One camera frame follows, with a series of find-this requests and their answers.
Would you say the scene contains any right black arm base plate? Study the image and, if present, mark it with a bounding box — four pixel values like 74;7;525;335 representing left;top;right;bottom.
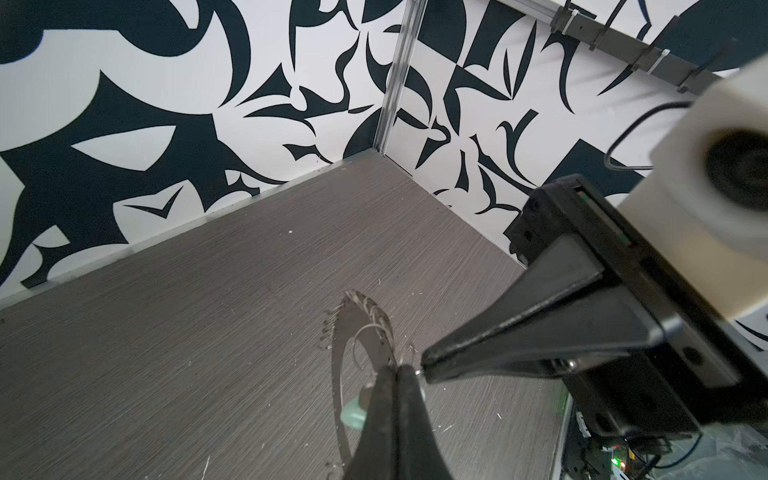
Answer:
559;397;611;480

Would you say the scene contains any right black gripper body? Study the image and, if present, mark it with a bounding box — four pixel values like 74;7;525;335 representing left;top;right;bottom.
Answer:
506;175;767;438

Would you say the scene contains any black wall hook rail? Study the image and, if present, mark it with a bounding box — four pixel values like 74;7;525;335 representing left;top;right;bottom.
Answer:
550;1;746;95

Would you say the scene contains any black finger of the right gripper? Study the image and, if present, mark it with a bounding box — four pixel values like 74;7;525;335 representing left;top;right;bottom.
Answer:
421;234;683;384

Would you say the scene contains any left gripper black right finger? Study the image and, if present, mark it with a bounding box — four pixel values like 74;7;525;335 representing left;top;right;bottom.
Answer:
394;365;452;480

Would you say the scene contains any mint green key tag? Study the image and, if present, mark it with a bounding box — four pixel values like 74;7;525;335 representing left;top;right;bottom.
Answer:
334;382;404;431

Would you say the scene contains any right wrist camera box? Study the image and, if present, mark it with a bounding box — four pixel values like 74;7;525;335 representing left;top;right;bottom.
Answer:
618;57;767;320

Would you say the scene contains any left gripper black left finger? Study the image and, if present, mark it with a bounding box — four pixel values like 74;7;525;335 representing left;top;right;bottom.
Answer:
343;367;397;480

